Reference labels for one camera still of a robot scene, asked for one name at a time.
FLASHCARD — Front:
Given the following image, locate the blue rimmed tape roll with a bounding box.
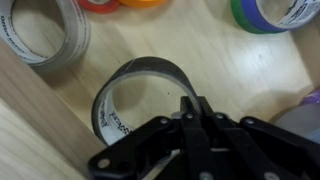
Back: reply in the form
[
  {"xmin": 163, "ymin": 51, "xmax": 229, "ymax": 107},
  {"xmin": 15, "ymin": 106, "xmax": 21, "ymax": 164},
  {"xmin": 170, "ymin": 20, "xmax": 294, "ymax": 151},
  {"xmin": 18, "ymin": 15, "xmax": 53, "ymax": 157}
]
[{"xmin": 270, "ymin": 88, "xmax": 320, "ymax": 144}]

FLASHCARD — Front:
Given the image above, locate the wide black tape roll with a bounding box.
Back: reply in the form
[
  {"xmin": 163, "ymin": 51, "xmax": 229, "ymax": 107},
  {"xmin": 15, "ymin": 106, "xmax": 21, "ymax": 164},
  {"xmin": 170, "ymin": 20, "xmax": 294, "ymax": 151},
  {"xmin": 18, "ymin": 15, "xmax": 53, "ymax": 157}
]
[{"xmin": 90, "ymin": 56, "xmax": 202, "ymax": 148}]

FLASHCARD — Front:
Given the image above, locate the light wooden drawer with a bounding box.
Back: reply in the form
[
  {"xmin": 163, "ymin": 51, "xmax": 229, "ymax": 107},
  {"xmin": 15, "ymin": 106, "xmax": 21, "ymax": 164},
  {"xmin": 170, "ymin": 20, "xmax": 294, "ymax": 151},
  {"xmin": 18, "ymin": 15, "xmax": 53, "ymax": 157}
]
[{"xmin": 0, "ymin": 0, "xmax": 320, "ymax": 180}]

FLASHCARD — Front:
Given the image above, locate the clear tape roll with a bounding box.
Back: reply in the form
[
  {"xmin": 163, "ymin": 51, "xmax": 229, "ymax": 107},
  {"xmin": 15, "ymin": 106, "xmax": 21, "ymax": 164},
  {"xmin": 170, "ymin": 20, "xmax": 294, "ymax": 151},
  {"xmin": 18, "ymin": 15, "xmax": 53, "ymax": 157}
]
[{"xmin": 0, "ymin": 0, "xmax": 92, "ymax": 74}]

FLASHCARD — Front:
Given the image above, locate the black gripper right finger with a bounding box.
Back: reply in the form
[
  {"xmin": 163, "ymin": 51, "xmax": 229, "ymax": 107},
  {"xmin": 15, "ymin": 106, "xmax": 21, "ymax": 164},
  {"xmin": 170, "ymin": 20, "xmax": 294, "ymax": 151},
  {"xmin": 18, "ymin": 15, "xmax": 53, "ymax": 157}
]
[{"xmin": 198, "ymin": 96, "xmax": 320, "ymax": 180}]

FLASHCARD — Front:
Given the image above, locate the red tape roll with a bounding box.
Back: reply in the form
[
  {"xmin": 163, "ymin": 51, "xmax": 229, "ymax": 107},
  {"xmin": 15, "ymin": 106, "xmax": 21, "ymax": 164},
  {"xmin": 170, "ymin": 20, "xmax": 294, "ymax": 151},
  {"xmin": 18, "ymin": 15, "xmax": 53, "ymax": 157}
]
[{"xmin": 76, "ymin": 0, "xmax": 122, "ymax": 15}]

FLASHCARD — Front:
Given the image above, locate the green and blue tape roll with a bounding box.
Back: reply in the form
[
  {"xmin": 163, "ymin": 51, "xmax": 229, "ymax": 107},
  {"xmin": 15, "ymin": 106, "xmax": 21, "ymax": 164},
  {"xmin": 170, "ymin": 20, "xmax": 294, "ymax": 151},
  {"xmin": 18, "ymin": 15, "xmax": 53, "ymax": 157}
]
[{"xmin": 229, "ymin": 0, "xmax": 320, "ymax": 35}]

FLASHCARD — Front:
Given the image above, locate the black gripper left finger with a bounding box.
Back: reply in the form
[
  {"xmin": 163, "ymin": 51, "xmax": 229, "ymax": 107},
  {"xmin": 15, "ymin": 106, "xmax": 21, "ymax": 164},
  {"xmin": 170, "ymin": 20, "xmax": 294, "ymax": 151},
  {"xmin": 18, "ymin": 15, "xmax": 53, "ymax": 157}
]
[{"xmin": 87, "ymin": 96, "xmax": 215, "ymax": 180}]

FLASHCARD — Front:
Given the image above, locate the orange tape roll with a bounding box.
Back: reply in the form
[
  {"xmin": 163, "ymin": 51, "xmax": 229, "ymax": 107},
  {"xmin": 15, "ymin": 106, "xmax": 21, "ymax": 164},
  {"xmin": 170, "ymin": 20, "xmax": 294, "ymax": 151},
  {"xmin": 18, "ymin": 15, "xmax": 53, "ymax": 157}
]
[{"xmin": 117, "ymin": 0, "xmax": 170, "ymax": 9}]

